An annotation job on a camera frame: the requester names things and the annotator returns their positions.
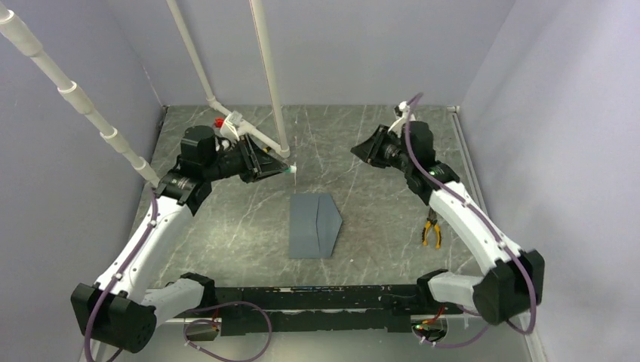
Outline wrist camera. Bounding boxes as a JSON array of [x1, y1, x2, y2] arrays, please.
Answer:
[[387, 101, 411, 137], [214, 111, 243, 143]]

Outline yellow handled pliers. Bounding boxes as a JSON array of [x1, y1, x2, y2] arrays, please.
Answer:
[[422, 208, 442, 250]]

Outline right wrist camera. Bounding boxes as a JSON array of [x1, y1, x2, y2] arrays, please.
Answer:
[[387, 101, 411, 137]]

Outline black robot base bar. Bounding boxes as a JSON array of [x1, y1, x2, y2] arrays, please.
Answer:
[[165, 271, 463, 336]]

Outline white pvc pipe frame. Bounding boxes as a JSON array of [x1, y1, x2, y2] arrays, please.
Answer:
[[1, 1, 288, 188]]

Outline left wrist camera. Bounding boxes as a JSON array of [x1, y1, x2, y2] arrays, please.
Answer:
[[214, 111, 243, 143]]

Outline grey envelope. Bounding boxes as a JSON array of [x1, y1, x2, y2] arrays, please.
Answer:
[[288, 193, 343, 259]]

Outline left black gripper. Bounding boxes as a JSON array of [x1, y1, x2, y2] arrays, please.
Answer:
[[205, 133, 288, 184]]

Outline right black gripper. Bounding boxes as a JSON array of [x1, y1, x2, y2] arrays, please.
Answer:
[[353, 125, 413, 173]]

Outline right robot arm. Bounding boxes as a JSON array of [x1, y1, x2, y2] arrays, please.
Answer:
[[351, 121, 545, 325]]

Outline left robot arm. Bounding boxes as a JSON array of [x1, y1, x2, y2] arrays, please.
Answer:
[[71, 125, 297, 361]]

